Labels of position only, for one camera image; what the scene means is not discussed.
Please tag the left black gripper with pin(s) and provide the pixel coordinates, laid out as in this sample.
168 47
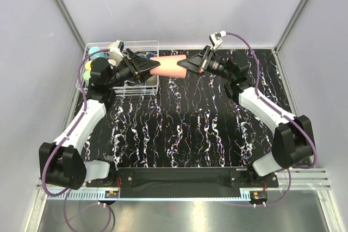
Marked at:
140 67

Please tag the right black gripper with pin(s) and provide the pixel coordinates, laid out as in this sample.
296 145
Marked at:
198 64

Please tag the pink plastic cup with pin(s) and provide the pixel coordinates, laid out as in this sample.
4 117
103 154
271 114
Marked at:
168 66

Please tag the mint green cup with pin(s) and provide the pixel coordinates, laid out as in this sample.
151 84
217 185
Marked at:
86 75

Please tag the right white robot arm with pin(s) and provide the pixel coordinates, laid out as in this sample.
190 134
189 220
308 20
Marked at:
293 139

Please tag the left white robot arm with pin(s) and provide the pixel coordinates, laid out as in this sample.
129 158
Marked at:
61 163

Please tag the beige small mug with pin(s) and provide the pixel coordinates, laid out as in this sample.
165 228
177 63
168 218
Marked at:
151 81

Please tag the light blue cup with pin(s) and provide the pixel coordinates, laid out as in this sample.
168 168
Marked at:
95 53

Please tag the yellow cup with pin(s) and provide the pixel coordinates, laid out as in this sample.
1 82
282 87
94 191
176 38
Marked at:
88 65

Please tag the black marble pattern mat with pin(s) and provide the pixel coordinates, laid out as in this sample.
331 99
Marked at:
188 123

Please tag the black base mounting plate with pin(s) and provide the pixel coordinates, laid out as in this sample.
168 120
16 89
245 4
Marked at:
235 177

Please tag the left orange connector box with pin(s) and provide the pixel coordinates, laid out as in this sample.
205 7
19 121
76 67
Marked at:
111 194

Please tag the orange connector box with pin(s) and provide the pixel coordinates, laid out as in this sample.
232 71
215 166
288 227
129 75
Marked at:
259 196
111 194

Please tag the right orange connector box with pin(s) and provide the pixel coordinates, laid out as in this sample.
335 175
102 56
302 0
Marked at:
259 196

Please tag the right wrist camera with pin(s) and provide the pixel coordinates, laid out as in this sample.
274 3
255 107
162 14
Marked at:
216 39

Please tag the white wire dish rack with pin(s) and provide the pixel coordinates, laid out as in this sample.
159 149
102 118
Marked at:
146 49

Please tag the slotted cable duct rail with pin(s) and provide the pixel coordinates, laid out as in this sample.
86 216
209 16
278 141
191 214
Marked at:
127 194

